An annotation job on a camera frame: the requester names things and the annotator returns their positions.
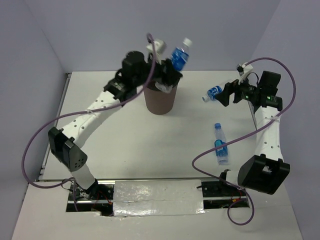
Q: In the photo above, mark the blue label bottle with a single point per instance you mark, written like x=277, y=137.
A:
x=179, y=58
x=212, y=92

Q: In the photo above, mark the silver foil tape sheet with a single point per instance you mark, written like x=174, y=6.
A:
x=157, y=198

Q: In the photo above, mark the metal base rail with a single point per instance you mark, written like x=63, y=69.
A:
x=216, y=195

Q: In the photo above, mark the brown plastic bin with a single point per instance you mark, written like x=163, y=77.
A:
x=157, y=101

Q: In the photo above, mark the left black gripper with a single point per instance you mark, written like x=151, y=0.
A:
x=166, y=74

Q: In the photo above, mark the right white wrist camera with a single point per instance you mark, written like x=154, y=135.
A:
x=244, y=69

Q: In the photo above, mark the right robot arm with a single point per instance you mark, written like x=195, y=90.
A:
x=266, y=170

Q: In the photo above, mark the blue cap bottle near right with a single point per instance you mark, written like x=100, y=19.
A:
x=220, y=139

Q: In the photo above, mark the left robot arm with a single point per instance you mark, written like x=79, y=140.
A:
x=66, y=143

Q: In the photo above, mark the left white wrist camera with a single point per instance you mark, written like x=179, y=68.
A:
x=160, y=46

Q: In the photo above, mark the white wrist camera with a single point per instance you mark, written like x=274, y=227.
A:
x=160, y=46
x=244, y=69

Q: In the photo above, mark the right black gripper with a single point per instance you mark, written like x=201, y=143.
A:
x=230, y=87

